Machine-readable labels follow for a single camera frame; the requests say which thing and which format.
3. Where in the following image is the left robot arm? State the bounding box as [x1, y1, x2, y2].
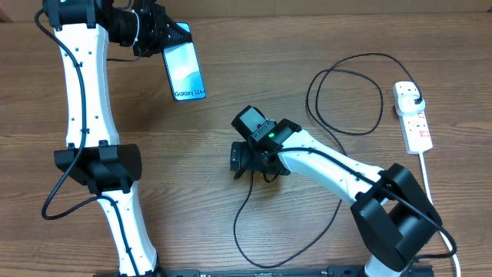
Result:
[40, 0, 192, 276]

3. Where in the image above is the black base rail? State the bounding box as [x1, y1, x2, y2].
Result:
[91, 264, 435, 277]

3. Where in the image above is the Samsung Galaxy smartphone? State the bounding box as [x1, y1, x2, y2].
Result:
[163, 42, 206, 102]

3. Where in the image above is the black USB charging cable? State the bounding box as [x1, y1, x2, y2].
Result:
[233, 52, 424, 269]

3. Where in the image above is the white charger plug adapter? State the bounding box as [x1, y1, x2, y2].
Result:
[395, 95, 426, 116]

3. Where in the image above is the white power strip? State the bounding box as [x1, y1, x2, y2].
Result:
[393, 81, 433, 155]

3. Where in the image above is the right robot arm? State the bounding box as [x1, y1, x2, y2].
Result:
[231, 105, 442, 276]

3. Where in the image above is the white power strip cord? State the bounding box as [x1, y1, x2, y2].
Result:
[417, 152, 462, 277]

